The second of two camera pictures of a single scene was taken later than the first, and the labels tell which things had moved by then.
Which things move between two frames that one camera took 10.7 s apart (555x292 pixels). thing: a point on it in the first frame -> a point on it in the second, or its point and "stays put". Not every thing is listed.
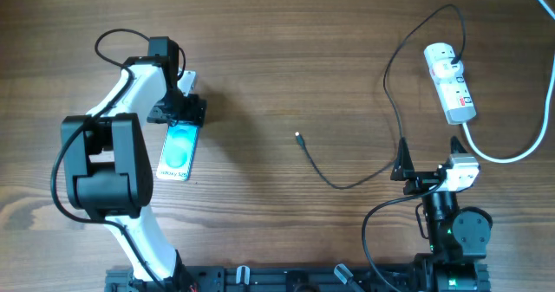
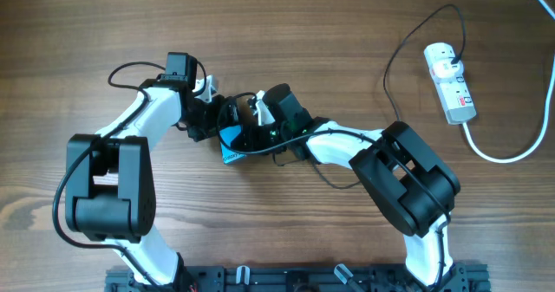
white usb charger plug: x=443 y=68 stays put
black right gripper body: x=421 y=183 -> x=267 y=139
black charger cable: x=403 y=41 stays put
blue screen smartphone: x=178 y=151 -> x=226 y=134
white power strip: x=454 y=95 stays put
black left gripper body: x=175 y=107 -> x=203 y=119
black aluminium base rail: x=453 y=277 stays put
